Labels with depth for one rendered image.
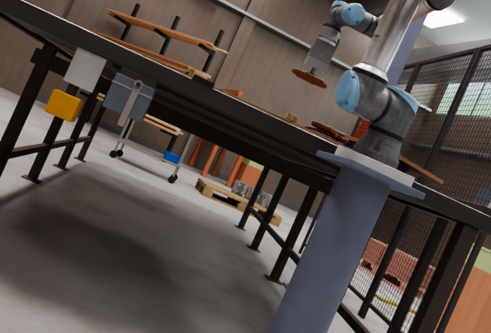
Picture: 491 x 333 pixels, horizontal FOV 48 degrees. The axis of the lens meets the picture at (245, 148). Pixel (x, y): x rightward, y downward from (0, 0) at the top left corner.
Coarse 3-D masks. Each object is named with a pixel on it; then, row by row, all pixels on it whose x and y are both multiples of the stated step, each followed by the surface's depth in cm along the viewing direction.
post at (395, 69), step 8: (424, 16) 398; (416, 24) 398; (408, 32) 397; (416, 32) 398; (408, 40) 397; (400, 48) 397; (408, 48) 398; (400, 56) 397; (408, 56) 398; (392, 64) 397; (400, 64) 397; (392, 72) 397; (400, 72) 398; (392, 80) 397
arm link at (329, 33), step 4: (324, 28) 209; (328, 28) 209; (332, 28) 208; (320, 32) 211; (324, 32) 209; (328, 32) 208; (332, 32) 208; (336, 32) 209; (320, 36) 211; (324, 36) 209; (328, 36) 208; (332, 36) 209; (336, 36) 209; (332, 40) 210; (336, 40) 210
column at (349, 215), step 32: (352, 160) 160; (352, 192) 169; (384, 192) 170; (416, 192) 166; (320, 224) 173; (352, 224) 168; (320, 256) 169; (352, 256) 169; (288, 288) 175; (320, 288) 168; (288, 320) 169; (320, 320) 168
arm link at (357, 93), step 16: (400, 0) 164; (416, 0) 164; (384, 16) 167; (400, 16) 164; (384, 32) 165; (400, 32) 165; (368, 48) 168; (384, 48) 165; (368, 64) 166; (384, 64) 166; (352, 80) 164; (368, 80) 165; (384, 80) 166; (336, 96) 171; (352, 96) 164; (368, 96) 165; (384, 96) 167; (352, 112) 170; (368, 112) 168
